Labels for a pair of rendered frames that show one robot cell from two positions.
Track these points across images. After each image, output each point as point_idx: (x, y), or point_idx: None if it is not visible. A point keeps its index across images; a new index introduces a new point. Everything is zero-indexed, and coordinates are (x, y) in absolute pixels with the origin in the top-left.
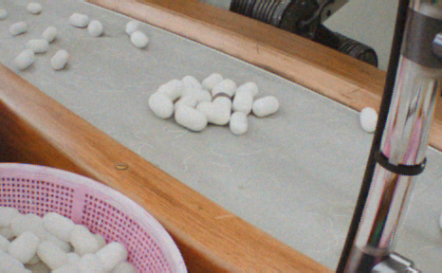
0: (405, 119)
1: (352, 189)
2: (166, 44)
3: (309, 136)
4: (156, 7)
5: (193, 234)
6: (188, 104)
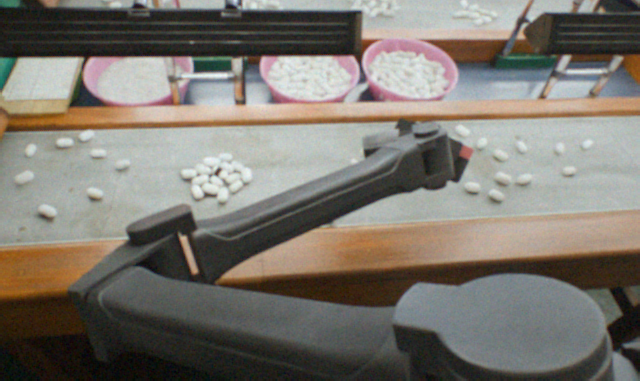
0: None
1: (293, 169)
2: (470, 204)
3: None
4: (528, 220)
5: (297, 105)
6: None
